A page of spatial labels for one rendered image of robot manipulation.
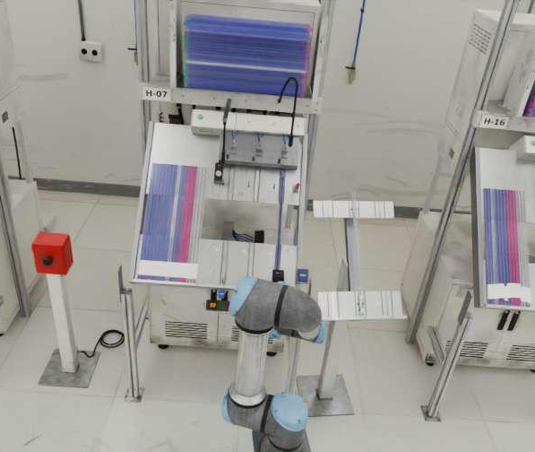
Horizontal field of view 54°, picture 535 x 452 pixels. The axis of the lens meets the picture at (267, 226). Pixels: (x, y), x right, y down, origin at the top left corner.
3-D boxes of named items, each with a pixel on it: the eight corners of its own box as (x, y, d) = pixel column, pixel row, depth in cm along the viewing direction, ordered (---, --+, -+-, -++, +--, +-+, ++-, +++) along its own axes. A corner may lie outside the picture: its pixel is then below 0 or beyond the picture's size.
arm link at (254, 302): (263, 442, 163) (281, 301, 137) (217, 429, 166) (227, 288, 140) (272, 412, 174) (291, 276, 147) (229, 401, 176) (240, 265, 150)
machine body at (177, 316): (281, 361, 281) (295, 267, 249) (150, 352, 279) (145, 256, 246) (280, 285, 336) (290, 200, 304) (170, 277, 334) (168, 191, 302)
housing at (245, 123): (301, 148, 240) (305, 134, 227) (193, 139, 239) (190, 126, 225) (301, 132, 242) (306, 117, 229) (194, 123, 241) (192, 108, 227)
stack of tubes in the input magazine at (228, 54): (305, 98, 220) (313, 30, 206) (183, 87, 218) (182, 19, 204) (304, 88, 231) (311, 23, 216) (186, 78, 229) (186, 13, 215)
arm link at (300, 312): (328, 291, 139) (329, 318, 185) (288, 281, 141) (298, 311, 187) (318, 334, 136) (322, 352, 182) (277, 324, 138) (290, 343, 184)
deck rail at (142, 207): (135, 283, 220) (133, 282, 214) (131, 283, 220) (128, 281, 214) (156, 127, 238) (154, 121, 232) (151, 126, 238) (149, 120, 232)
